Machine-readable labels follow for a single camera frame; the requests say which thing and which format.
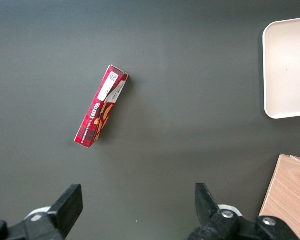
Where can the cream plastic tray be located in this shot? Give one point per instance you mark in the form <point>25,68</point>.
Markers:
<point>287,70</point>

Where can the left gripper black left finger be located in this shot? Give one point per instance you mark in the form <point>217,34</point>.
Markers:
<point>65,210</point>

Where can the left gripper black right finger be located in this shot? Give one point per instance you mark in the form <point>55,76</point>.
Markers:
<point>206,207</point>

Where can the red tartan cookie box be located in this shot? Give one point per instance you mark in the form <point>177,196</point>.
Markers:
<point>102,107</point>

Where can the wooden drawer cabinet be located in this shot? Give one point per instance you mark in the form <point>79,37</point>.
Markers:
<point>290,197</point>

